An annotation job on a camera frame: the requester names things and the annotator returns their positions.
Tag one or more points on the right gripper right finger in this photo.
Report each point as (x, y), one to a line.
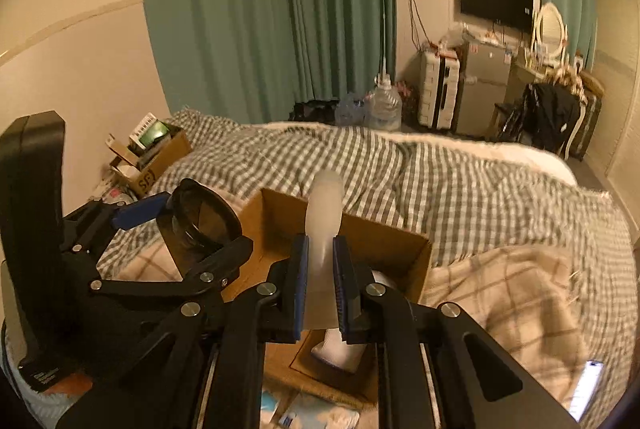
(436, 366)

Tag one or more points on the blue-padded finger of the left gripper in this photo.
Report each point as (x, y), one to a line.
(143, 211)

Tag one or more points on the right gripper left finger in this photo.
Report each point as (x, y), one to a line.
(269, 312)

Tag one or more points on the white sock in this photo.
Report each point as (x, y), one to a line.
(323, 221)

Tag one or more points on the small cardboard box SF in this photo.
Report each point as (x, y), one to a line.
(152, 147)

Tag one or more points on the beige plaid blanket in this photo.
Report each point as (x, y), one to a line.
(520, 295)

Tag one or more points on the blue tissue pack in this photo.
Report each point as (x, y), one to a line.
(304, 411)

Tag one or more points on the smartphone with lit screen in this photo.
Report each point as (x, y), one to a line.
(586, 387)

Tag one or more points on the green gingham duvet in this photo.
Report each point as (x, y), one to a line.
(463, 202)

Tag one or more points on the clear water jug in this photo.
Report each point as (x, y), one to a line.
(384, 106)

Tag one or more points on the green curtain left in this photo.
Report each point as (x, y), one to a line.
(254, 60)

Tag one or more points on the black jacket on chair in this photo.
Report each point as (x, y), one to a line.
(550, 114)

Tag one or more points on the white suitcase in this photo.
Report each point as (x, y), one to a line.
(439, 78)

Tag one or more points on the grey mini fridge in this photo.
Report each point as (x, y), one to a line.
(484, 73)

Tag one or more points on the oval white vanity mirror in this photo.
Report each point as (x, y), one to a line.
(550, 36)

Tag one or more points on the white louvered wardrobe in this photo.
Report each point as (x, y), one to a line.
(613, 153)

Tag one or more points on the fisheye camera lens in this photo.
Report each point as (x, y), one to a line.
(195, 223)

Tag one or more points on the black wall television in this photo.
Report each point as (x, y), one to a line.
(516, 14)

